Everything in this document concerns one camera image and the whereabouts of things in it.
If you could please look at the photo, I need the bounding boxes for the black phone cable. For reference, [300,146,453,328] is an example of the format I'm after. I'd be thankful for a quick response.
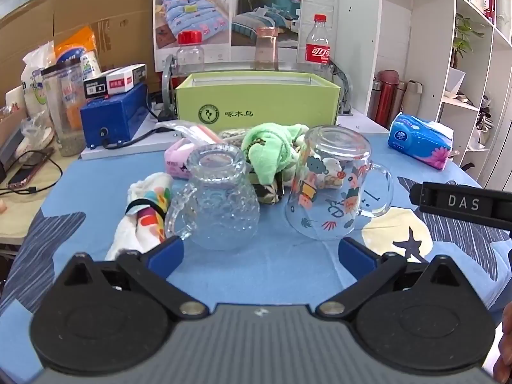
[0,156,65,197]

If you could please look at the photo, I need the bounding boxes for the grey metal arch bracket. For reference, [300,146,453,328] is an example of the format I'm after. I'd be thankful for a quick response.
[161,54,177,123]
[331,61,353,116]

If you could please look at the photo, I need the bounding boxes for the person's right forearm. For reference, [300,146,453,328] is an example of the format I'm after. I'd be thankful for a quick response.
[493,300,512,384]

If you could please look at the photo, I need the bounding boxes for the pink printed wipes pack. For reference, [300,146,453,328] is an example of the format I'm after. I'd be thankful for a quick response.
[164,126,225,177]

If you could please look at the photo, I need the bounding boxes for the red thermos flask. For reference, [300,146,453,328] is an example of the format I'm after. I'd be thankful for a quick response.
[375,70,399,128]

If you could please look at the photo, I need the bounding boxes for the white shelf unit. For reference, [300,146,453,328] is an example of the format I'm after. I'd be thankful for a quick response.
[336,0,512,188]

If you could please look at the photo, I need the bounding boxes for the brown cardboard boxes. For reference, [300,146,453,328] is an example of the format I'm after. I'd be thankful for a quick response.
[0,0,161,100]

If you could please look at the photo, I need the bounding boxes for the orange and blue packet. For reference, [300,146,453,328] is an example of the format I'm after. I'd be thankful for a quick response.
[54,28,100,81]

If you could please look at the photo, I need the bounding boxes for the small black white box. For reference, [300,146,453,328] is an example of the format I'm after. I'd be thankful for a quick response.
[83,75,110,99]

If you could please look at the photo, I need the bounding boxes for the blue printed tablecloth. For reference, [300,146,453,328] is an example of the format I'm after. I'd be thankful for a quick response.
[0,134,512,329]

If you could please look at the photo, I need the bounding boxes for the black hair tie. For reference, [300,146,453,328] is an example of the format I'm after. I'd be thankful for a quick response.
[125,197,166,225]

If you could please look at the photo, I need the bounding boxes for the smartphone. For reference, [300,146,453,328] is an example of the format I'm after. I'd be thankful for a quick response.
[7,150,55,190]

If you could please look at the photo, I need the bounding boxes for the keychain with chain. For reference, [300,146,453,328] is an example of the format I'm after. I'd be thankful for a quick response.
[248,170,285,205]

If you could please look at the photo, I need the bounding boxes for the clear jar with red lid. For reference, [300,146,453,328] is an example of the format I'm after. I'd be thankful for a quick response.
[176,31,206,77]

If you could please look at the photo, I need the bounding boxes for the green cardboard box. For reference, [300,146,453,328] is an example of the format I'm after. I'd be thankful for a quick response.
[175,73,342,132]

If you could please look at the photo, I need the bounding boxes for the pinkish glass bottle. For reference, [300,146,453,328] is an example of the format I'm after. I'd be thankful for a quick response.
[254,27,280,71]

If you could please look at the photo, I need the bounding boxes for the small black and white boxes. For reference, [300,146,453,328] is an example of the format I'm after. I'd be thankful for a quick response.
[106,64,147,94]

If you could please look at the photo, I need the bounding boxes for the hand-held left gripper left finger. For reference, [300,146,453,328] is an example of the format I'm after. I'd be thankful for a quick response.
[59,235,209,321]

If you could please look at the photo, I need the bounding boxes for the white plastic bag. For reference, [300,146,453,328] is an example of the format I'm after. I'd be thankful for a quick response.
[20,44,57,116]

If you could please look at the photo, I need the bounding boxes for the blue tissue pack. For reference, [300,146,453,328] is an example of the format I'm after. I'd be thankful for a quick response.
[387,113,455,171]

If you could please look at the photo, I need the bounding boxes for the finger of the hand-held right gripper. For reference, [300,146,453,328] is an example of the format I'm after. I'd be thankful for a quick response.
[409,182,512,230]

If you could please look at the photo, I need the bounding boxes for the grey brown flask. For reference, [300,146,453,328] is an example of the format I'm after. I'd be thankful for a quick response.
[400,80,423,116]

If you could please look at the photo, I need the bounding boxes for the colourful printed white cloth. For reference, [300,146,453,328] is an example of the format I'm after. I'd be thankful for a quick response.
[105,172,174,261]

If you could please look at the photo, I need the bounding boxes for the green knitted towel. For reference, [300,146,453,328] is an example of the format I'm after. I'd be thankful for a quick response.
[241,123,310,185]

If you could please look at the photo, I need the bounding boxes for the clear textured glass mug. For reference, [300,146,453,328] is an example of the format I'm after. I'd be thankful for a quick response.
[164,144,261,251]

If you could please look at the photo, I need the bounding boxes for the slim grey flask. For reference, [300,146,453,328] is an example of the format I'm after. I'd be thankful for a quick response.
[367,78,380,118]

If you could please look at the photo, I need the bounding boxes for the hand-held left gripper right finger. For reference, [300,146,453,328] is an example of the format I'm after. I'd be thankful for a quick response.
[315,237,457,321]

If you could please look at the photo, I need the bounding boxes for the green potted plant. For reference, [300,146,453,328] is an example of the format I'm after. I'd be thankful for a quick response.
[444,13,485,97]

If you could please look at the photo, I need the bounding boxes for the blue power supply box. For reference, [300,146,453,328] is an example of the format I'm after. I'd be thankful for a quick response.
[79,83,149,149]

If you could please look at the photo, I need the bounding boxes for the tall clear plastic jar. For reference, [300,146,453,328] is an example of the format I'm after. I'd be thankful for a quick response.
[41,58,88,157]

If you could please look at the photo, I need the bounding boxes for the black power supply cable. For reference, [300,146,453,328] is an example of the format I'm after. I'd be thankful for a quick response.
[100,122,177,145]

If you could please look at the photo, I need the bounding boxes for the cotton swab bag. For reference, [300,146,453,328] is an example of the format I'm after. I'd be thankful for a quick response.
[220,127,251,145]

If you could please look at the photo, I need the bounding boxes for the printed clear glass mug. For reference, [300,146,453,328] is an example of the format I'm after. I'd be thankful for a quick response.
[285,125,395,242]

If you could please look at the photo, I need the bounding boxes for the red label cola bottle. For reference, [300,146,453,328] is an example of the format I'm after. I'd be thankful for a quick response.
[306,14,332,66]

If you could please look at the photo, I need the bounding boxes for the bedding wall poster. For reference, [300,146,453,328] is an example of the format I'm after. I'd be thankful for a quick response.
[153,0,305,65]

